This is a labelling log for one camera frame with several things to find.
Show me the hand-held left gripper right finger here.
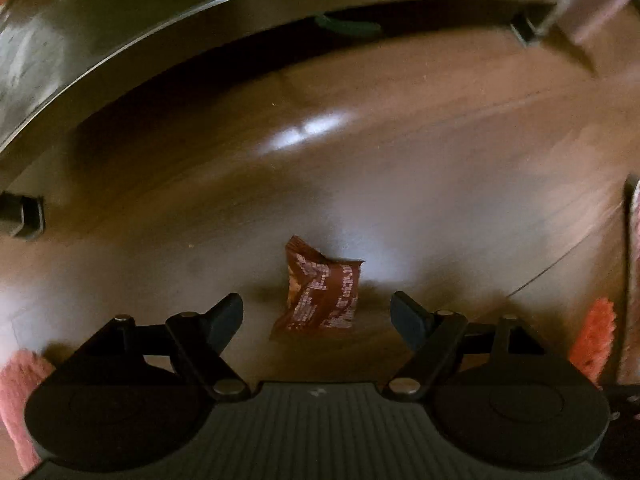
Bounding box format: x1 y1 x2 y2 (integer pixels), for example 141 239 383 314
384 291 571 402

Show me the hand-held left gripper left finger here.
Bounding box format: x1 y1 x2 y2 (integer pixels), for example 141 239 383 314
47 292 251 402

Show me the reddish brown snack wrapper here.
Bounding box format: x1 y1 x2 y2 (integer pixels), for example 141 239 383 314
270 235 366 341

